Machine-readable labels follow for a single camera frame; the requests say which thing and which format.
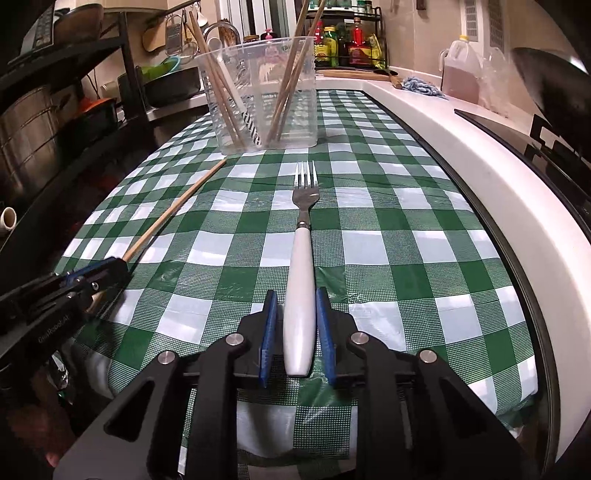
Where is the person's left hand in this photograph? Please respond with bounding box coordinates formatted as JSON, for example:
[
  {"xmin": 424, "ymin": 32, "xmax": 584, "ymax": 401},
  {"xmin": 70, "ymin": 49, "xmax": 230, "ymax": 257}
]
[{"xmin": 8, "ymin": 401, "xmax": 77, "ymax": 468}]

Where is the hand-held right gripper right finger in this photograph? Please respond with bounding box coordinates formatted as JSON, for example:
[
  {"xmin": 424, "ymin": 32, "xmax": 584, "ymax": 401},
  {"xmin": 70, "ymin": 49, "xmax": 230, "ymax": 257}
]
[{"xmin": 315, "ymin": 287, "xmax": 539, "ymax": 480}]

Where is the clear plastic bottle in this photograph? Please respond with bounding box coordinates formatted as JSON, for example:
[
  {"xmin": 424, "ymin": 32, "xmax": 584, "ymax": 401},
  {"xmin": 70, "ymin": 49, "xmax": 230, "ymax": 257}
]
[{"xmin": 480, "ymin": 45, "xmax": 514, "ymax": 112}]

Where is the green checkered tablecloth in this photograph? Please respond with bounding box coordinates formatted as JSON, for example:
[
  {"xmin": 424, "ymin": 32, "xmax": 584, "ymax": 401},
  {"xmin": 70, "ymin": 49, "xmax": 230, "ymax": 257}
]
[{"xmin": 53, "ymin": 89, "xmax": 539, "ymax": 480}]

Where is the black shelf rack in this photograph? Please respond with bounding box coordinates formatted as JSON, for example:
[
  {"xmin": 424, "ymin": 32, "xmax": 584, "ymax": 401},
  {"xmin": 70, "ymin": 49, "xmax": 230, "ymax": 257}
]
[{"xmin": 0, "ymin": 11, "xmax": 158, "ymax": 289}]

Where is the window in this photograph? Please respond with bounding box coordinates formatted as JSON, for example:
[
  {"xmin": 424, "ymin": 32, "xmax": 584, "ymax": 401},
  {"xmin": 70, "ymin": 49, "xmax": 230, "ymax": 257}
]
[{"xmin": 221, "ymin": 0, "xmax": 325, "ymax": 34}]

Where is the wall vent grille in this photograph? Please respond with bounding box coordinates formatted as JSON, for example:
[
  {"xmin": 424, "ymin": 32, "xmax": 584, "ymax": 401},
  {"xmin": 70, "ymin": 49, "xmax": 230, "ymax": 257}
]
[
  {"xmin": 464, "ymin": 0, "xmax": 479, "ymax": 40},
  {"xmin": 488, "ymin": 0, "xmax": 507, "ymax": 48}
]

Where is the white appliance with black panel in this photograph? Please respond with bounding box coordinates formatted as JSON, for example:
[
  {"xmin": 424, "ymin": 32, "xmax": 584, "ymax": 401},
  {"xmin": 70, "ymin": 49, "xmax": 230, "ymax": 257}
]
[{"xmin": 20, "ymin": 2, "xmax": 59, "ymax": 48}]

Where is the yellow-green sauce bottle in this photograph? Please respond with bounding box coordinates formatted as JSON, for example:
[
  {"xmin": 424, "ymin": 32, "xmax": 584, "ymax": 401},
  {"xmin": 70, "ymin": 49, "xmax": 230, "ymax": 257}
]
[{"xmin": 323, "ymin": 26, "xmax": 339, "ymax": 66}]

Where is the row of spice jars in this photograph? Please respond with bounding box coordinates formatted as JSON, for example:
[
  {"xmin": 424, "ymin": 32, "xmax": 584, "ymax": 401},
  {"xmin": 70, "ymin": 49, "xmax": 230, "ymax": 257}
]
[{"xmin": 325, "ymin": 0, "xmax": 373, "ymax": 13}]

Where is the dark wok on shelf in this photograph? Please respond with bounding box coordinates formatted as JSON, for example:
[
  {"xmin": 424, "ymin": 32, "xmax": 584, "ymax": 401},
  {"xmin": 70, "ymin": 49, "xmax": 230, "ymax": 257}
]
[{"xmin": 52, "ymin": 3, "xmax": 105, "ymax": 43}]

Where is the white-handled steel fork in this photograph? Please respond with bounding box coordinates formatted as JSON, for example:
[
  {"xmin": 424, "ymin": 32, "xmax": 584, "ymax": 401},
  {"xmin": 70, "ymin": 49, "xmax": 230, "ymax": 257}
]
[{"xmin": 282, "ymin": 161, "xmax": 321, "ymax": 378}]

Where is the steel wok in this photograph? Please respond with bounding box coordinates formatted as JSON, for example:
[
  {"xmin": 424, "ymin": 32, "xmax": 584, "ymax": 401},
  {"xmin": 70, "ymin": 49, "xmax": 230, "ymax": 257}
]
[{"xmin": 510, "ymin": 46, "xmax": 591, "ymax": 168}]

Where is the plastic oil jug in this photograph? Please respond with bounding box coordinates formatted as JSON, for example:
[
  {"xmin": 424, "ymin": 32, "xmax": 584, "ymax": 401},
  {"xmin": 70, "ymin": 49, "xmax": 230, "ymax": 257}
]
[{"xmin": 440, "ymin": 35, "xmax": 484, "ymax": 101}]

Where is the round wooden cutting board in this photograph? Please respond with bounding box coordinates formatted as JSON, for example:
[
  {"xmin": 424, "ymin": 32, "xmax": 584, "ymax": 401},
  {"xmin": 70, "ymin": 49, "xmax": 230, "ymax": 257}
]
[{"xmin": 318, "ymin": 68, "xmax": 394, "ymax": 82}]

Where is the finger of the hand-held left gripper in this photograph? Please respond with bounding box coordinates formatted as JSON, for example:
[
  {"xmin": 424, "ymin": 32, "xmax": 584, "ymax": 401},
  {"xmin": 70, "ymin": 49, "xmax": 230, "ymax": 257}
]
[
  {"xmin": 48, "ymin": 257, "xmax": 122, "ymax": 289},
  {"xmin": 69, "ymin": 264, "xmax": 129, "ymax": 306}
]

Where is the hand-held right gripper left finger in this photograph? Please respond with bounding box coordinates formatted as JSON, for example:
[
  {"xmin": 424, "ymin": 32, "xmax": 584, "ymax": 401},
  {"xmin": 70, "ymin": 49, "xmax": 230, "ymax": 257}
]
[{"xmin": 52, "ymin": 290, "xmax": 280, "ymax": 480}]

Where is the dark sauce bottle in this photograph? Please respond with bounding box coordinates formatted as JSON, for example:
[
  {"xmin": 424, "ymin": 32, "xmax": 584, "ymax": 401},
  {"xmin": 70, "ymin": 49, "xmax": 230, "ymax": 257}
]
[{"xmin": 337, "ymin": 23, "xmax": 351, "ymax": 66}]

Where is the yellow seasoning packet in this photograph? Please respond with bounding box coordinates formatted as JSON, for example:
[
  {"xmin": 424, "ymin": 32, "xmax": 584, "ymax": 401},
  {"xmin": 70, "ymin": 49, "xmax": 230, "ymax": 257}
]
[{"xmin": 366, "ymin": 34, "xmax": 387, "ymax": 68}]

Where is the chrome faucet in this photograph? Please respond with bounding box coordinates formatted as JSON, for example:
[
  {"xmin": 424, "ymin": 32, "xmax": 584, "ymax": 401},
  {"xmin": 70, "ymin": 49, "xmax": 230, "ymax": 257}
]
[{"xmin": 202, "ymin": 23, "xmax": 241, "ymax": 52}]

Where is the hanging metal grater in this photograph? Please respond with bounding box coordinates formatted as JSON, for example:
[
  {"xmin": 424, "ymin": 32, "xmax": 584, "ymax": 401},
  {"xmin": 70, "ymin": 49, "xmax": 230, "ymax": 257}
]
[{"xmin": 165, "ymin": 13, "xmax": 184, "ymax": 57}]

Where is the black gas stove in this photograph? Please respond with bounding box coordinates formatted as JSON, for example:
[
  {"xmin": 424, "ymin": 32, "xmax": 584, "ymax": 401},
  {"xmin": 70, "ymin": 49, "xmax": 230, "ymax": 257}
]
[{"xmin": 454, "ymin": 108, "xmax": 591, "ymax": 224}]

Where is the black pan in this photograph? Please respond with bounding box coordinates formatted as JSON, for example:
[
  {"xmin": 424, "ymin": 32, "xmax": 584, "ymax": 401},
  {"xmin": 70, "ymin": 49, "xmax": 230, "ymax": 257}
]
[{"xmin": 143, "ymin": 66, "xmax": 204, "ymax": 108}]

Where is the black spice rack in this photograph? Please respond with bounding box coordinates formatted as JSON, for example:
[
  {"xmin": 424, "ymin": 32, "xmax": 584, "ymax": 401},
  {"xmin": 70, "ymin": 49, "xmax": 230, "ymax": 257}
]
[{"xmin": 313, "ymin": 6, "xmax": 387, "ymax": 71}]

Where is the green plastic bowl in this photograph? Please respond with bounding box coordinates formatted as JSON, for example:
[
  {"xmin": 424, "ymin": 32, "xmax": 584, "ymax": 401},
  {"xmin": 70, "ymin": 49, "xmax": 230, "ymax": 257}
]
[{"xmin": 138, "ymin": 56, "xmax": 184, "ymax": 85}]

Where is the wooden-handled knife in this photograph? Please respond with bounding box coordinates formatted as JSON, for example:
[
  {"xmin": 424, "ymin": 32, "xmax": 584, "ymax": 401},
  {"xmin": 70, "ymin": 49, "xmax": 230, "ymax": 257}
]
[{"xmin": 373, "ymin": 69, "xmax": 403, "ymax": 89}]

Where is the clear plastic container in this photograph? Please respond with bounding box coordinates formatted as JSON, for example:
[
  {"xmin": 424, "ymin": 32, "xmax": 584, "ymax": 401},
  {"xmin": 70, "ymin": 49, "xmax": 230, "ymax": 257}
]
[{"xmin": 193, "ymin": 35, "xmax": 319, "ymax": 156}]

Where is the hanging wooden board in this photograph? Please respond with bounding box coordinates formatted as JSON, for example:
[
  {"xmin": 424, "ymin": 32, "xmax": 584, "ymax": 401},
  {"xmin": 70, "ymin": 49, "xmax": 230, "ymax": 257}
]
[{"xmin": 141, "ymin": 18, "xmax": 168, "ymax": 53}]

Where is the blue knitted cloth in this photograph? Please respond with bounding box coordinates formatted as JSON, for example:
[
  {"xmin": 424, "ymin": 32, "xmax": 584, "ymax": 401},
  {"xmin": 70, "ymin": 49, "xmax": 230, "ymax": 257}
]
[{"xmin": 399, "ymin": 77, "xmax": 449, "ymax": 101}]

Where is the large steel pot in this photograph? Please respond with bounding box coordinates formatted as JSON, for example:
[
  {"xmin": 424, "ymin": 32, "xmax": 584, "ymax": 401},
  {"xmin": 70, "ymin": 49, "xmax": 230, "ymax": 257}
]
[{"xmin": 0, "ymin": 85, "xmax": 62, "ymax": 195}]

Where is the red-label sauce bottle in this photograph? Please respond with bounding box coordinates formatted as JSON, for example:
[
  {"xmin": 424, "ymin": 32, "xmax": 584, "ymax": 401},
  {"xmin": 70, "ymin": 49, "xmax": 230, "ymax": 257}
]
[{"xmin": 349, "ymin": 17, "xmax": 368, "ymax": 66}]

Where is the black box with orange lid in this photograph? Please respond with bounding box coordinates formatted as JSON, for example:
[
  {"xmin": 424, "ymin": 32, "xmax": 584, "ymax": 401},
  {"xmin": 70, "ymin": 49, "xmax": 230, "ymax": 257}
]
[{"xmin": 68, "ymin": 96, "xmax": 119, "ymax": 140}]

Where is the white spoon with patterned handle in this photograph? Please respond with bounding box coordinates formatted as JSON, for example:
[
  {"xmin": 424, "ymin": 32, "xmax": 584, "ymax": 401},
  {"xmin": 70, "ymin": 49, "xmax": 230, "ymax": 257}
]
[{"xmin": 206, "ymin": 37, "xmax": 262, "ymax": 147}]

